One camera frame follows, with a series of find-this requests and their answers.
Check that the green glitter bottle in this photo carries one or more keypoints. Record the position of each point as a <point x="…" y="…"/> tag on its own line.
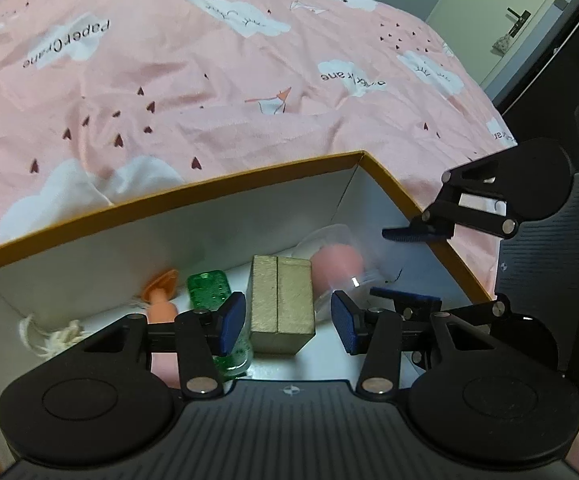
<point x="209" y="290"/>

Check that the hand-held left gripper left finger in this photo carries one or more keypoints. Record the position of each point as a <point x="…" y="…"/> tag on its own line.
<point x="232" y="322"/>

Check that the peach plastic toy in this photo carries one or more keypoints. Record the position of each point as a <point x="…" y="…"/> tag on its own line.
<point x="162" y="305"/>

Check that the orange cardboard box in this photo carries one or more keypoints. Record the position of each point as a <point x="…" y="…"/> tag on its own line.
<point x="169" y="220"/>

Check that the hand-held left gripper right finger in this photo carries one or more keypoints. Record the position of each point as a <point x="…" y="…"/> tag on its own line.
<point x="344" y="322"/>

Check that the small hanging pouch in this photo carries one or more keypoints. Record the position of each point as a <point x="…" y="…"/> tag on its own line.
<point x="502" y="44"/>

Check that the pink printed blanket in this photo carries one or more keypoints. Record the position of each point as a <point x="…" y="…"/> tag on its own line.
<point x="169" y="60"/>

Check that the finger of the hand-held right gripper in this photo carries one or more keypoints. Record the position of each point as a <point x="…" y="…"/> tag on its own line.
<point x="414" y="234"/>
<point x="407" y="294"/>

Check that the gold rectangular box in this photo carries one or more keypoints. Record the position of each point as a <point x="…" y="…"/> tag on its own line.
<point x="279" y="300"/>

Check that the clear round container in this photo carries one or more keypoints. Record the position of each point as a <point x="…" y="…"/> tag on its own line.
<point x="337" y="262"/>

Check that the pale door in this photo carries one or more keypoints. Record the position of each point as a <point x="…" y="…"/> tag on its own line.
<point x="469" y="10"/>

